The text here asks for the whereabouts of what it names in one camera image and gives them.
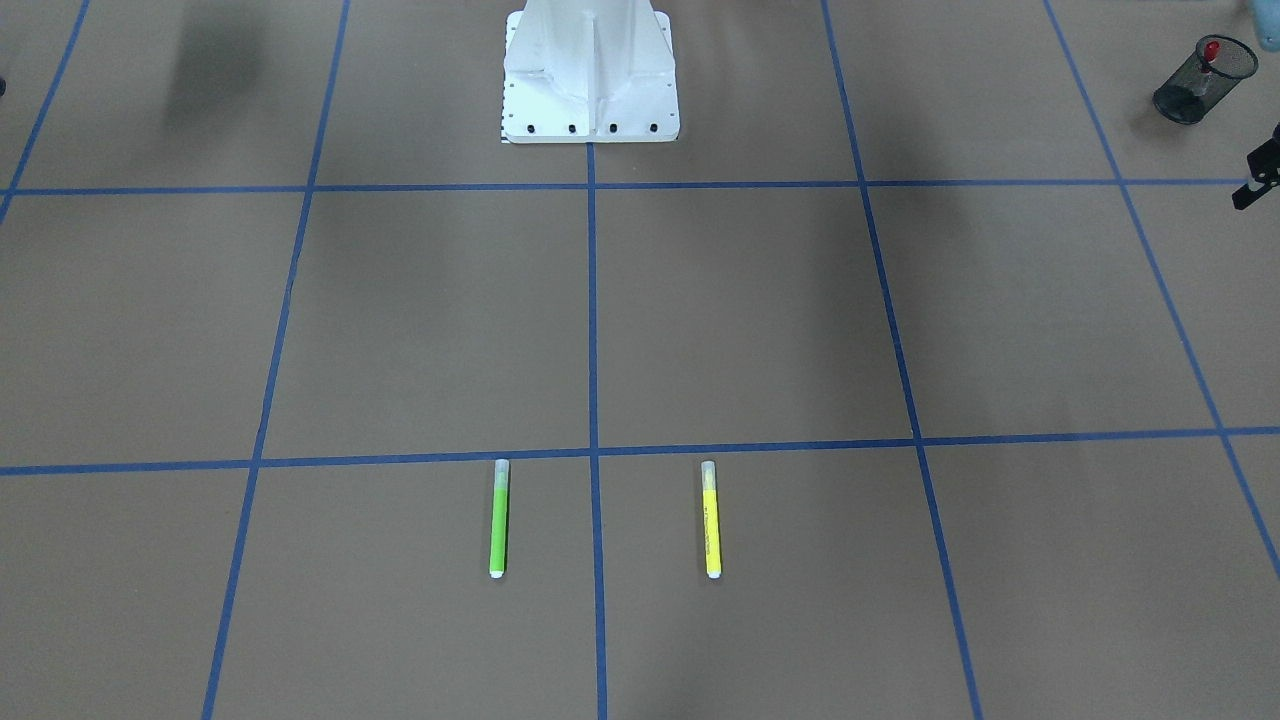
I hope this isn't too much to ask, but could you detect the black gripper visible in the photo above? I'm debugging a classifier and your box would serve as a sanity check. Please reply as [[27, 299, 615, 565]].
[[1231, 124, 1280, 210]]

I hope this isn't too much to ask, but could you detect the far black mesh pen cup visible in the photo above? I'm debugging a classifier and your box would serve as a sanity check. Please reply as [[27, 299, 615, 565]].
[[1152, 35, 1260, 126]]

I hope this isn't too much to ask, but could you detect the yellow highlighter pen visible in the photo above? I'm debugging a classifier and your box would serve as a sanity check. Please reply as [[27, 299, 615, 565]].
[[700, 460, 723, 580]]

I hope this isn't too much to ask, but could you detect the green highlighter pen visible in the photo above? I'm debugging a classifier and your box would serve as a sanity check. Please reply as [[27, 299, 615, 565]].
[[488, 459, 509, 580]]

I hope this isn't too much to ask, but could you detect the white pedestal column base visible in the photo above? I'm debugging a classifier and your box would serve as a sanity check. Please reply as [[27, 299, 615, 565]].
[[500, 1, 681, 145]]

